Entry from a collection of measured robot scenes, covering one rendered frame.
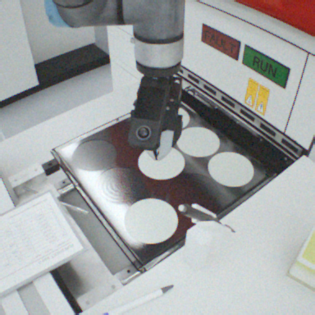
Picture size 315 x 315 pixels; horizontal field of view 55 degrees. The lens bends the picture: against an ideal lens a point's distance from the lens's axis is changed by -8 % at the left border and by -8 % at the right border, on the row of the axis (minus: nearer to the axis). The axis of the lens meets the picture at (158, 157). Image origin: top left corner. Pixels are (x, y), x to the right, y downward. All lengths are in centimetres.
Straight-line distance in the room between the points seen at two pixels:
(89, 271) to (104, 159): 26
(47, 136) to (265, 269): 68
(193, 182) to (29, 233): 34
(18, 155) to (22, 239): 40
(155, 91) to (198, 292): 31
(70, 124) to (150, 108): 50
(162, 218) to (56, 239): 21
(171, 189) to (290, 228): 25
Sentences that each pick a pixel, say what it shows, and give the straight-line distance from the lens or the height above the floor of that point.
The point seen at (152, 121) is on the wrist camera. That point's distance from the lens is 49.
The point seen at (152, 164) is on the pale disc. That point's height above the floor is 90.
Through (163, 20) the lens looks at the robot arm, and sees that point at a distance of 45.
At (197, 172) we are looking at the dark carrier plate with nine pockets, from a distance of 70.
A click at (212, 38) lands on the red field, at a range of 77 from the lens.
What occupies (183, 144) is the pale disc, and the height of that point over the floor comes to 90.
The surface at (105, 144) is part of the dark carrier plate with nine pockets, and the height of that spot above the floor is 90.
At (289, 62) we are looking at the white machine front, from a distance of 65.
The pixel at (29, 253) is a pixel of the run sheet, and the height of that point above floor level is 97.
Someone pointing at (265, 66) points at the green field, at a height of 110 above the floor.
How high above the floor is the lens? 142
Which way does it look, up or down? 46 degrees down
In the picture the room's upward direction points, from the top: straight up
